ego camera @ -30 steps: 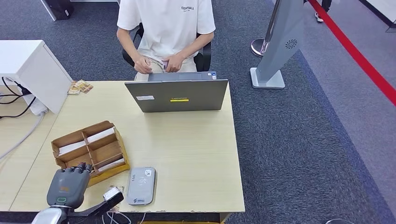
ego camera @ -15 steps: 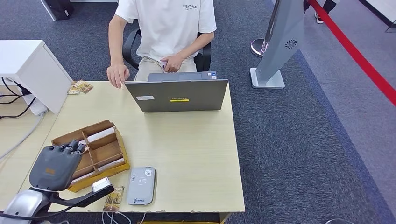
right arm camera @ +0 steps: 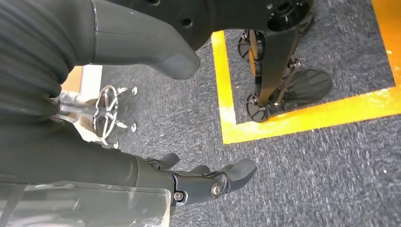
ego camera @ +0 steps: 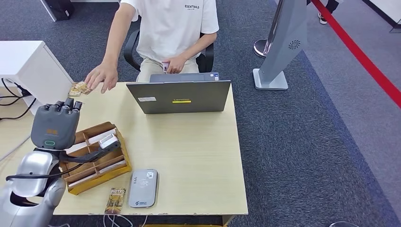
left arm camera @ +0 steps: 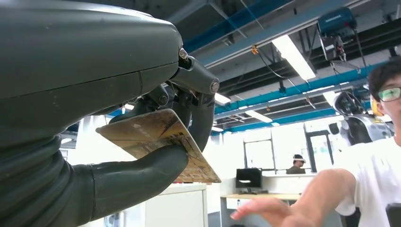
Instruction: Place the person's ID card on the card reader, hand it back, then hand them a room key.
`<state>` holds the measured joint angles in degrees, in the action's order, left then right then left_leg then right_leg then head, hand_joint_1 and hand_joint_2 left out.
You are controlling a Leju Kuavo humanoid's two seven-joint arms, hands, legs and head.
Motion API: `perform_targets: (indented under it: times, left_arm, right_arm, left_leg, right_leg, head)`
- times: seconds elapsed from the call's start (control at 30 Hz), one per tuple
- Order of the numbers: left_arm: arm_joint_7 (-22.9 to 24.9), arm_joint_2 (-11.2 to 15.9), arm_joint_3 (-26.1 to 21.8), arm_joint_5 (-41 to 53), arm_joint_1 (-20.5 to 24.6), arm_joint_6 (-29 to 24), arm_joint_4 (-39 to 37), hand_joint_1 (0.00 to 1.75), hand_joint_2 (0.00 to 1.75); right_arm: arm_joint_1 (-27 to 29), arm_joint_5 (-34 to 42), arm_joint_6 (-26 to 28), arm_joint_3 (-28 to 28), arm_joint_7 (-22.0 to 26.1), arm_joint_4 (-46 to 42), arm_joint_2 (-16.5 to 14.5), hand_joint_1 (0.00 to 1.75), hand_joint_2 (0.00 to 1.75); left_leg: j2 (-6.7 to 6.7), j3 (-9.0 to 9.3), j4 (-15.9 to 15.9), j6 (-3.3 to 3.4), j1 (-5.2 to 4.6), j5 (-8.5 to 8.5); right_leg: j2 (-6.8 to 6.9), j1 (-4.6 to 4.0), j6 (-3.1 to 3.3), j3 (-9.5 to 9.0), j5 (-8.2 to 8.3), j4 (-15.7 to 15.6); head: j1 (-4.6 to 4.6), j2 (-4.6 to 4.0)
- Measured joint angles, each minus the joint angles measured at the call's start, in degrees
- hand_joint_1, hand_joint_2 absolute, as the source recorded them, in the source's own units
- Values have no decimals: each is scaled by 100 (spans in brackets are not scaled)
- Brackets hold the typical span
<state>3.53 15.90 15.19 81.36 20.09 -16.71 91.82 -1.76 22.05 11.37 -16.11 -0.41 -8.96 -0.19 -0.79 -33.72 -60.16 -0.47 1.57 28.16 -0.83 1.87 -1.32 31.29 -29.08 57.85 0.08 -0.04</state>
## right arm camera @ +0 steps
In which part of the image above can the chrome stool base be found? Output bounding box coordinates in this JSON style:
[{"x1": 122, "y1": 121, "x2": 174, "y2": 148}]
[{"x1": 59, "y1": 84, "x2": 139, "y2": 150}]

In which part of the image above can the black robot leg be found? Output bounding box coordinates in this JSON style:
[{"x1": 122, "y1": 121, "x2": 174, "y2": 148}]
[{"x1": 106, "y1": 0, "x2": 333, "y2": 123}]

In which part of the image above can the yellow floor tape line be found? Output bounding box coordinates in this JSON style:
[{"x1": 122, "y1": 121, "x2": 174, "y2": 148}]
[{"x1": 211, "y1": 0, "x2": 401, "y2": 145}]

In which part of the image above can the clear plastic film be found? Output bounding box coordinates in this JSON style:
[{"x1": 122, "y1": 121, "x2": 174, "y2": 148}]
[{"x1": 0, "y1": 182, "x2": 172, "y2": 227}]

